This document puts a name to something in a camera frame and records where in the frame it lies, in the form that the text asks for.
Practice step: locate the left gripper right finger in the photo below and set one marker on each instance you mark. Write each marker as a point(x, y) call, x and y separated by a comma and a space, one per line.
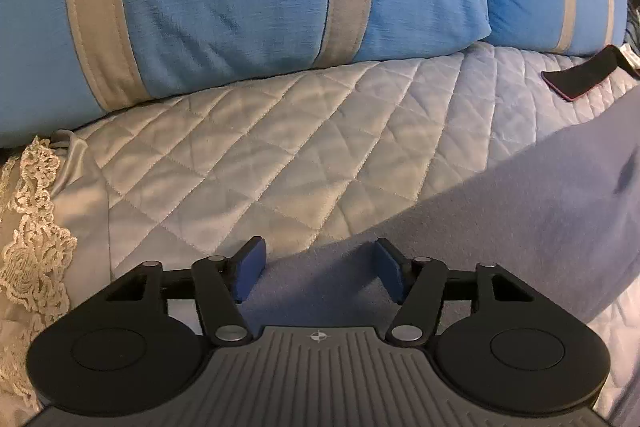
point(417, 285)

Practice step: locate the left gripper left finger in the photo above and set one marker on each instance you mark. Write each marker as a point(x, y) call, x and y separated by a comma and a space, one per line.
point(220, 285)

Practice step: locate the grey-blue fleece garment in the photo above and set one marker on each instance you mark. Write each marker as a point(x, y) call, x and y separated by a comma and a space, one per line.
point(562, 215)

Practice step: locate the quilted grey bedspread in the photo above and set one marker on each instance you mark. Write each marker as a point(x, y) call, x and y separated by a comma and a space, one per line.
point(301, 160)

